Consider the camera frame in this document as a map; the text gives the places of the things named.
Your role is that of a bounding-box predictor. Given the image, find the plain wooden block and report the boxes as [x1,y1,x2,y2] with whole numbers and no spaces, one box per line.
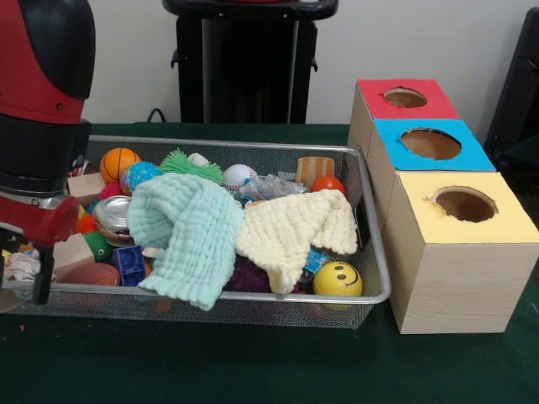
[52,233,97,283]

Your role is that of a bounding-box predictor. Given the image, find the red orange ball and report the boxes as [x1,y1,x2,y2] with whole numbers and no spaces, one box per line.
[312,176,347,198]

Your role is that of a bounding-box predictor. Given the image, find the silver metal can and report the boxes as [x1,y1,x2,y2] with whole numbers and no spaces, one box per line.
[92,195,136,247]

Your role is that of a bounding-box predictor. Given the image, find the wooden box with three holes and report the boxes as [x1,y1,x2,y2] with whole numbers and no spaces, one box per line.
[348,77,539,336]

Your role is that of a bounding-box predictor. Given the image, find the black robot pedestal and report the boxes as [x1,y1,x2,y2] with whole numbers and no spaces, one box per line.
[162,0,340,125]

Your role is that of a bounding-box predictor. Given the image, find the green spiky rubber toy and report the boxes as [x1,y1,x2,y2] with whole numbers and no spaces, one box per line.
[158,147,224,185]

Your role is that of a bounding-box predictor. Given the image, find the yellow smiley face ball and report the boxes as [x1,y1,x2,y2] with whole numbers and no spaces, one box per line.
[312,260,364,298]

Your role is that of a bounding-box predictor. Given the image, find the blue toy brick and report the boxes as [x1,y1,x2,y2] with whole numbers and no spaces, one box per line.
[111,244,149,287]

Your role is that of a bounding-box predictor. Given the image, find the white baseball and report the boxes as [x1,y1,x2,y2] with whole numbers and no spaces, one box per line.
[222,163,259,193]

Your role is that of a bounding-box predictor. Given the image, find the silver mesh bin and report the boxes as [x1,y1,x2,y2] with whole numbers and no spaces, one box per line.
[0,135,392,332]

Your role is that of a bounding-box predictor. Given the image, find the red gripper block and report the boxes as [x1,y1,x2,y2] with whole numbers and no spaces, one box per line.
[0,191,81,305]

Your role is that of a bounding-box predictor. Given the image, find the mint green muslin cloth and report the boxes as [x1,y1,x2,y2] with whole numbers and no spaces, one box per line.
[126,172,245,311]

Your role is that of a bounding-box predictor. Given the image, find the orange basketball toy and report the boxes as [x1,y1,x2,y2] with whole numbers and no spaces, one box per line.
[99,147,142,185]

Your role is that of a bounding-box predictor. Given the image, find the white colourful print cloth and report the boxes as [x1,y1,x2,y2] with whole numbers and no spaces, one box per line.
[3,247,43,282]

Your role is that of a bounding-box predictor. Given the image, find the cream muslin cloth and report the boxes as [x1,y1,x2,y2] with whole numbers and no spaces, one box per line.
[234,189,358,295]

